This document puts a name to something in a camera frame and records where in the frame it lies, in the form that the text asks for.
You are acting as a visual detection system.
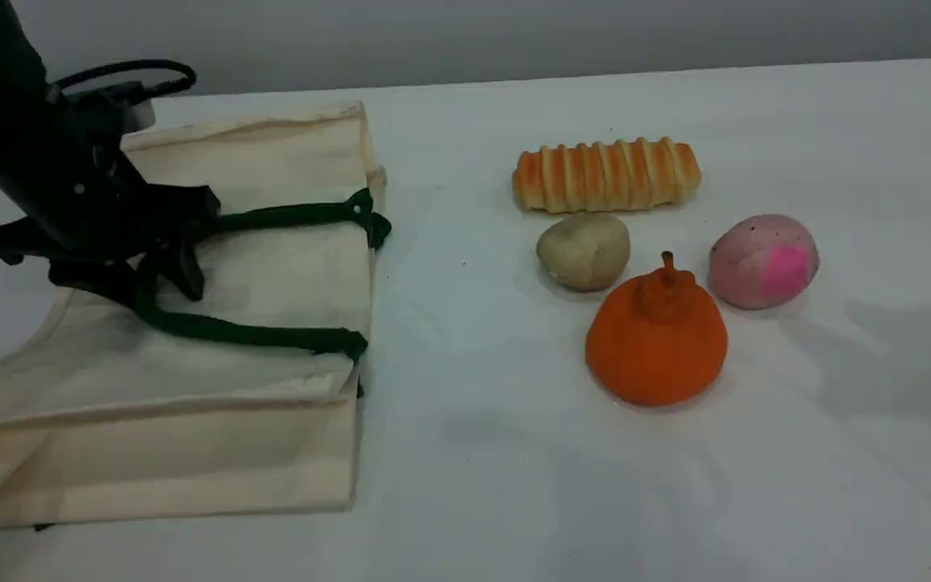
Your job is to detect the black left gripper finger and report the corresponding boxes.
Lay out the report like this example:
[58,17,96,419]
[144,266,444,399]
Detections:
[48,257,145,310]
[160,237,208,302]

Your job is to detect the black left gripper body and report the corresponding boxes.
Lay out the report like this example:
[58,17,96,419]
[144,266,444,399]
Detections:
[0,89,221,284]

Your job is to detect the white canvas bag green handles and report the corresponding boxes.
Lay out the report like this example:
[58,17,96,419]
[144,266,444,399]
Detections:
[0,101,392,534]

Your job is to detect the long striped bread roll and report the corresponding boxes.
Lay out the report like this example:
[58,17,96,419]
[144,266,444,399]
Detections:
[512,137,702,215]

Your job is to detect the beige potato toy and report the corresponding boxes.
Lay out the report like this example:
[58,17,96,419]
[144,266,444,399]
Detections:
[536,212,631,293]

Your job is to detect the orange tangerine toy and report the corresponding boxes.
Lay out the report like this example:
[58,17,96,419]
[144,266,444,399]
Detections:
[584,251,729,407]

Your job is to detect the pink round fruit toy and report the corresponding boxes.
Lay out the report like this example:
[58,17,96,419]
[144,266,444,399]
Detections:
[709,213,820,310]

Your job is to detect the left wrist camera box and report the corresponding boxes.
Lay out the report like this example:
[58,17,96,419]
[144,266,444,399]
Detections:
[70,81,157,136]

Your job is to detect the black camera cable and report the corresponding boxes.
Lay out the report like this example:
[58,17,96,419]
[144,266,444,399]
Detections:
[52,59,197,103]

